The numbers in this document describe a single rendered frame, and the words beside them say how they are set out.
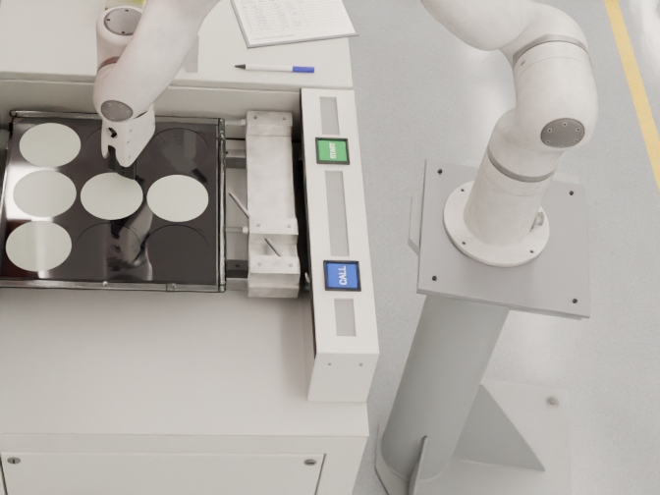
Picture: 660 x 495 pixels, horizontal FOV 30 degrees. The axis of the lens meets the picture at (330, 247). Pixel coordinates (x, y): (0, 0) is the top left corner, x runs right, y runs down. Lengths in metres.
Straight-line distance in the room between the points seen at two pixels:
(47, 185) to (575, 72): 0.87
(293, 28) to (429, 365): 0.71
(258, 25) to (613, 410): 1.35
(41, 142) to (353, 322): 0.64
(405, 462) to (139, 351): 0.96
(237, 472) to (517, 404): 1.13
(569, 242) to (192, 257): 0.67
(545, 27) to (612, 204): 1.60
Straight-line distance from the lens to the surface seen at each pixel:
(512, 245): 2.16
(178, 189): 2.07
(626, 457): 3.01
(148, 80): 1.77
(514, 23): 1.81
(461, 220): 2.17
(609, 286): 3.28
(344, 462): 1.99
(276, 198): 2.09
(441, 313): 2.31
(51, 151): 2.13
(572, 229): 2.23
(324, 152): 2.06
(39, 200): 2.06
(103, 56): 1.85
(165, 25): 1.77
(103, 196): 2.06
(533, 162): 1.98
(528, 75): 1.88
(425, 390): 2.51
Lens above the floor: 2.47
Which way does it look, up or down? 51 degrees down
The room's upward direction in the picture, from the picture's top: 11 degrees clockwise
